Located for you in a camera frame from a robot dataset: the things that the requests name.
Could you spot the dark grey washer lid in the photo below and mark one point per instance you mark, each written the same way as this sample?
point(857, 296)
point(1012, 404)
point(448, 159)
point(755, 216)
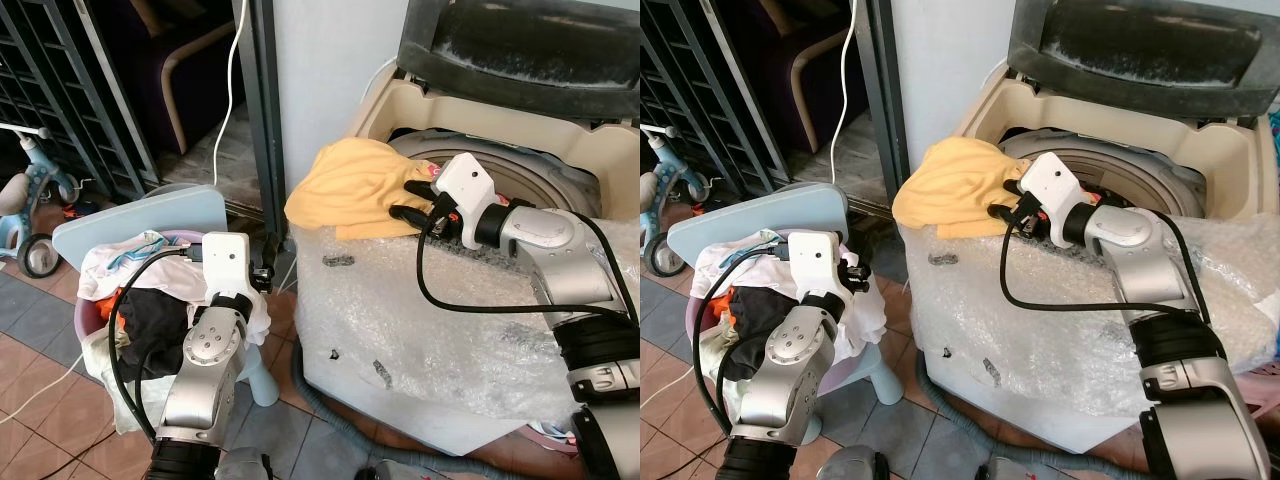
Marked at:
point(520, 45)
point(1140, 45)

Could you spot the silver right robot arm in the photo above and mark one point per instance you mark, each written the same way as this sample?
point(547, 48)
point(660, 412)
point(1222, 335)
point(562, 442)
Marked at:
point(1140, 245)
point(560, 250)

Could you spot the white garment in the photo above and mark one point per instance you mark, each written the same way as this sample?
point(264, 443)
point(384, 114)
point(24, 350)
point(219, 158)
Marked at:
point(720, 262)
point(105, 265)

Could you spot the light blue child tricycle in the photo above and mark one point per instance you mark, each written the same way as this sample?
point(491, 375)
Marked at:
point(30, 190)
point(660, 200)

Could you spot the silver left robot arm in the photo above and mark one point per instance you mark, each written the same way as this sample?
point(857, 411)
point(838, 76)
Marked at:
point(785, 370)
point(205, 370)

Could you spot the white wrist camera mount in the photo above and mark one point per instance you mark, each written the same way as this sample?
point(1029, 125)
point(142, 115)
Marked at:
point(1052, 188)
point(466, 190)
point(813, 262)
point(225, 262)

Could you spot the light blue plastic chair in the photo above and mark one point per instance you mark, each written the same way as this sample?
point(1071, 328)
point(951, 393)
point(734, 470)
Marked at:
point(760, 210)
point(150, 215)

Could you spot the purple armchair with beige trim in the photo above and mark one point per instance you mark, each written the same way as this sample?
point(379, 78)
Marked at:
point(190, 60)
point(805, 60)

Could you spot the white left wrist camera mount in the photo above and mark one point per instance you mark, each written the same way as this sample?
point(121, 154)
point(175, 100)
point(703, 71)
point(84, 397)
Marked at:
point(225, 262)
point(813, 262)

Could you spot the dark grey door frame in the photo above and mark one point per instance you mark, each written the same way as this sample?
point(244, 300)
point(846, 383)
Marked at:
point(882, 100)
point(265, 100)

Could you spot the beige top-load washing machine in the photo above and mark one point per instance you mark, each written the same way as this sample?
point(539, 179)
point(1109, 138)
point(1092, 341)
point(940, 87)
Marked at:
point(1225, 160)
point(420, 110)

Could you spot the yellow garment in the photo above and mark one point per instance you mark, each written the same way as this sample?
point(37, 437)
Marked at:
point(345, 185)
point(950, 185)

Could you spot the cream cloth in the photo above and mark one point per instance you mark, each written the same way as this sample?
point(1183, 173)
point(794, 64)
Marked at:
point(712, 380)
point(105, 375)

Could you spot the purple plastic laundry basket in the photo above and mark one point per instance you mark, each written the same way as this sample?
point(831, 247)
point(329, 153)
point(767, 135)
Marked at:
point(84, 322)
point(693, 322)

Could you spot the clear bubble wrap sheet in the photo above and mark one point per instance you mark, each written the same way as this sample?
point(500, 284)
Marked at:
point(1000, 330)
point(400, 320)

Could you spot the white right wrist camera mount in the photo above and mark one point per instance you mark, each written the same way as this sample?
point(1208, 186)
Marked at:
point(1052, 188)
point(466, 190)

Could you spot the black garment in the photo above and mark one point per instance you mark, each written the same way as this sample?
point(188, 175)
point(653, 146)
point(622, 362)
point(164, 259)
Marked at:
point(762, 320)
point(160, 325)

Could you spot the black metal grille gate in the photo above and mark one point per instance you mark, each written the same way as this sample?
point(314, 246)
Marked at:
point(60, 80)
point(700, 80)

